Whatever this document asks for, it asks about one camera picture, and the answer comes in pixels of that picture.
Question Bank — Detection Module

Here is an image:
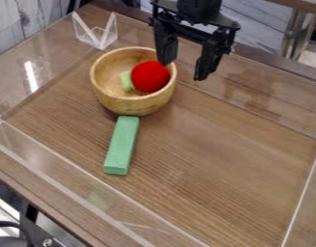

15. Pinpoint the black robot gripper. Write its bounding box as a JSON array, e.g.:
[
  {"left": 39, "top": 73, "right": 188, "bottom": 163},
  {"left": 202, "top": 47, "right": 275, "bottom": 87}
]
[{"left": 152, "top": 0, "right": 240, "bottom": 81}]

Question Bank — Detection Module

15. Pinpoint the clear acrylic corner bracket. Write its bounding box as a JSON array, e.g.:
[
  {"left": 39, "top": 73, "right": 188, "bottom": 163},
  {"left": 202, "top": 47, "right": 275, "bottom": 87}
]
[{"left": 72, "top": 12, "right": 118, "bottom": 50}]

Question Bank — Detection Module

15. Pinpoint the metal table leg background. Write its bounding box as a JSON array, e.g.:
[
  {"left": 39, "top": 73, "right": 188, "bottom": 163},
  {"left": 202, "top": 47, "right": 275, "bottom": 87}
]
[{"left": 282, "top": 10, "right": 316, "bottom": 61}]

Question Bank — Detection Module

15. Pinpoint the black table frame leg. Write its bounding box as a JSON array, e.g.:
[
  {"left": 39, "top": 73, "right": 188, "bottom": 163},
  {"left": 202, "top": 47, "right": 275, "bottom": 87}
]
[{"left": 0, "top": 204, "right": 67, "bottom": 247}]

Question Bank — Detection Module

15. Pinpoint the clear acrylic tray wall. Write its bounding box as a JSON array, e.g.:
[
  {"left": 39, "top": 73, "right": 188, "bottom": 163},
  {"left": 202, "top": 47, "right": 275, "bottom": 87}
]
[{"left": 0, "top": 118, "right": 208, "bottom": 247}]

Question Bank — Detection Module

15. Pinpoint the red plush fruit green leaf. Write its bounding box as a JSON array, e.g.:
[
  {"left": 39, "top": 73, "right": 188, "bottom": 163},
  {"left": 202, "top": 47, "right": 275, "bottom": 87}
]
[{"left": 120, "top": 61, "right": 171, "bottom": 93}]

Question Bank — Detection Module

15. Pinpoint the green rectangular block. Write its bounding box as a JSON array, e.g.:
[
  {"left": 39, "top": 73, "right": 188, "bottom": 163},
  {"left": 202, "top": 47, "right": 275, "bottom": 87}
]
[{"left": 104, "top": 116, "right": 140, "bottom": 176}]

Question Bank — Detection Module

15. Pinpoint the light wooden bowl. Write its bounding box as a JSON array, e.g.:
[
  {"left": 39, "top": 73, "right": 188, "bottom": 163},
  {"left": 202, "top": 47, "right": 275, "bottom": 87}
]
[{"left": 89, "top": 46, "right": 177, "bottom": 116}]

